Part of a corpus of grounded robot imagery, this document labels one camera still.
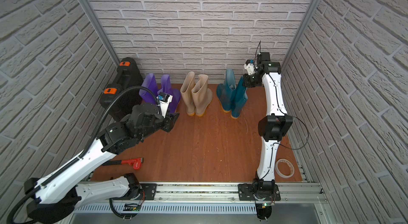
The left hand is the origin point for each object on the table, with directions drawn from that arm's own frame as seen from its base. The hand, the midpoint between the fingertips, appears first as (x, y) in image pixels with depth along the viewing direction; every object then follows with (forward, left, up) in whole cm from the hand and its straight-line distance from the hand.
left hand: (177, 110), depth 66 cm
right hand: (+23, -36, -7) cm, 43 cm away
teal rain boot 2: (+15, -31, -11) cm, 36 cm away
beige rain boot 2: (+19, -10, -12) cm, 25 cm away
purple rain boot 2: (+19, +9, -7) cm, 23 cm away
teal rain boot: (+26, -25, -17) cm, 40 cm away
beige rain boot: (+17, -3, -6) cm, 18 cm away
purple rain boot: (+23, +19, -7) cm, 30 cm away
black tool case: (+32, +34, -9) cm, 47 cm away
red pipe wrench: (-12, +24, -31) cm, 41 cm away
